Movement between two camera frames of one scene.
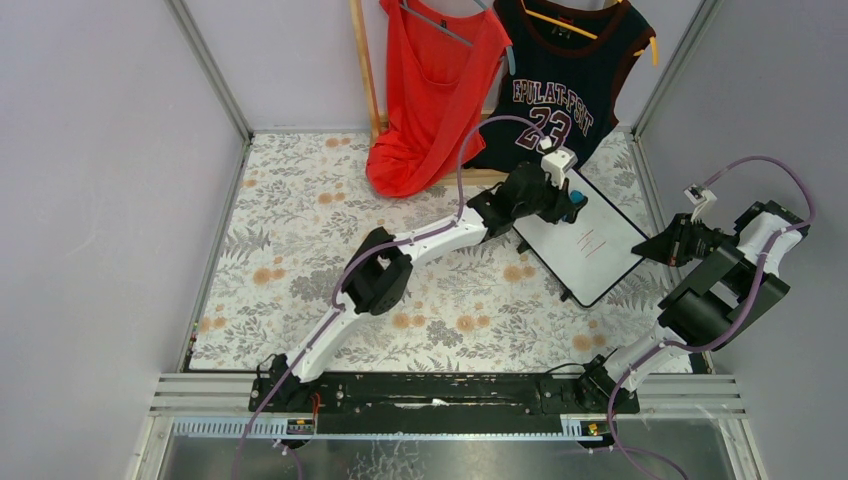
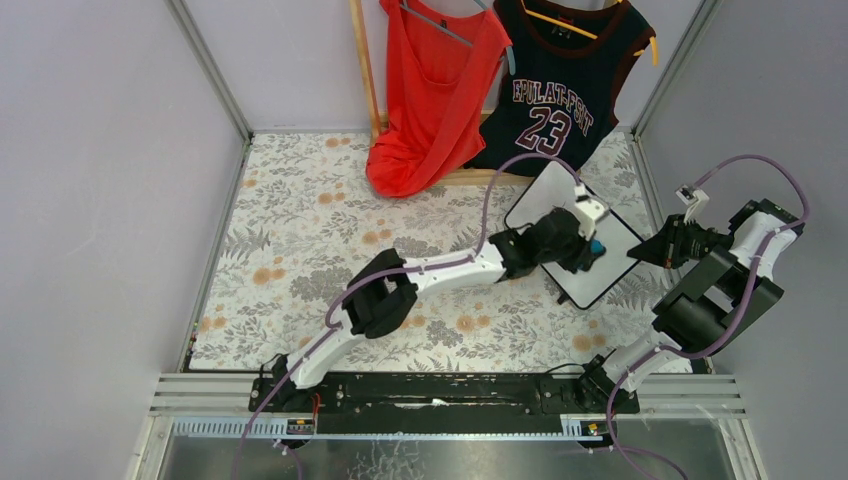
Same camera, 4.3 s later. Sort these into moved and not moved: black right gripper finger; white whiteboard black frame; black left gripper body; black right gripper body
Moved: black left gripper body
Not moved: black right gripper body; white whiteboard black frame; black right gripper finger
